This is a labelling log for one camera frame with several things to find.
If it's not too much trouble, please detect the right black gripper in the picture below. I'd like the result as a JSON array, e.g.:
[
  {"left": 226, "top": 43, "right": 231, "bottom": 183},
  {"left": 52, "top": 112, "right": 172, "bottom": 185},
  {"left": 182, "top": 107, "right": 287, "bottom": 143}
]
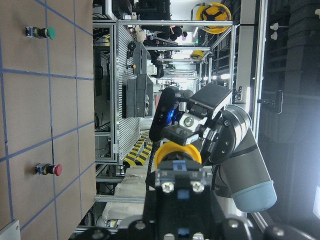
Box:
[{"left": 161, "top": 83, "right": 237, "bottom": 165}]

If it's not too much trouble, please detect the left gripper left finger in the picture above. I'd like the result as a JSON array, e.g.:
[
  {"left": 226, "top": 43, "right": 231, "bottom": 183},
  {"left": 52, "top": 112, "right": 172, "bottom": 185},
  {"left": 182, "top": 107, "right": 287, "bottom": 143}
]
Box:
[{"left": 74, "top": 212, "right": 159, "bottom": 240}]

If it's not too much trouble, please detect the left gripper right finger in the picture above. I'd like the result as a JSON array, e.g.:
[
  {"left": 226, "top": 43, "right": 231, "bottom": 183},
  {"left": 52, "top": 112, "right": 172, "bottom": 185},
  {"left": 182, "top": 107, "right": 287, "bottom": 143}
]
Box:
[{"left": 214, "top": 215, "right": 315, "bottom": 240}]

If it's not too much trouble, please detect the yellow push button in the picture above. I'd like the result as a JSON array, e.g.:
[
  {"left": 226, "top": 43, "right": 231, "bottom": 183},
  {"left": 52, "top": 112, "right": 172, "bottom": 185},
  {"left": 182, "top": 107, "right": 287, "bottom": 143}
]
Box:
[{"left": 142, "top": 142, "right": 226, "bottom": 240}]

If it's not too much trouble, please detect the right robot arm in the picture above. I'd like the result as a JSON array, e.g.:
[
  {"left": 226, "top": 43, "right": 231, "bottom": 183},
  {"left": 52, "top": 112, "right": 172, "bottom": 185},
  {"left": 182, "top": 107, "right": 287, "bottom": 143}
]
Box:
[{"left": 161, "top": 83, "right": 277, "bottom": 213}]

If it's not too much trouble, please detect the red push button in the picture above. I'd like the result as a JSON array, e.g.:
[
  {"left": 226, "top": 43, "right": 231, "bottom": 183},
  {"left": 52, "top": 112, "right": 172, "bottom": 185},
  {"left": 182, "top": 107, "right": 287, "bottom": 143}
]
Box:
[{"left": 34, "top": 163, "right": 63, "bottom": 176}]

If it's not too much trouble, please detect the green push button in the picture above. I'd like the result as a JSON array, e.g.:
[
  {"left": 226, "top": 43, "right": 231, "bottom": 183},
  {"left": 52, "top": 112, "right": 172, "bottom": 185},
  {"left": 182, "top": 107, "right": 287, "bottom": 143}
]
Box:
[{"left": 25, "top": 26, "right": 56, "bottom": 40}]

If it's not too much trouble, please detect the small yellow hard hat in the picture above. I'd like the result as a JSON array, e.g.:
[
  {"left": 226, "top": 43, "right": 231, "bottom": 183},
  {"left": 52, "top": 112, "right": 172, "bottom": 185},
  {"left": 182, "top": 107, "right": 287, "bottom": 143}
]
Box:
[{"left": 190, "top": 50, "right": 204, "bottom": 60}]

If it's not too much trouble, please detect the large yellow hard hat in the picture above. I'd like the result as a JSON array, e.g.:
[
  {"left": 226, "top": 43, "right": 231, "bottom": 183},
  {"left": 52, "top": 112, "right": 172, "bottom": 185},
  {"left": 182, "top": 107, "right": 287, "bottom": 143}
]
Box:
[{"left": 195, "top": 2, "right": 232, "bottom": 34}]

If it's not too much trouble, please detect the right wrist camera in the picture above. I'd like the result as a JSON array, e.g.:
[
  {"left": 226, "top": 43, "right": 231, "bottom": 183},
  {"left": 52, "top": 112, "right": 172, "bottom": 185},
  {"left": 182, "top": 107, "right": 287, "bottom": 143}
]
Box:
[{"left": 149, "top": 86, "right": 194, "bottom": 143}]

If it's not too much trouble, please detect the aluminium frame rack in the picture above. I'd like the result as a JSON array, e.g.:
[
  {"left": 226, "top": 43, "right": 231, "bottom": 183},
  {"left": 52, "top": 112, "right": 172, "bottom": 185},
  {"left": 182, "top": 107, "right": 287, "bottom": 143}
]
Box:
[{"left": 92, "top": 19, "right": 241, "bottom": 203}]

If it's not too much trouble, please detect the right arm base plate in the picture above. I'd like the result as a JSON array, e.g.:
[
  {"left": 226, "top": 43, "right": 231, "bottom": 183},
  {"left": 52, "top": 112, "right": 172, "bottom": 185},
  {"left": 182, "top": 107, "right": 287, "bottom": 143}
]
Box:
[{"left": 0, "top": 220, "right": 21, "bottom": 240}]

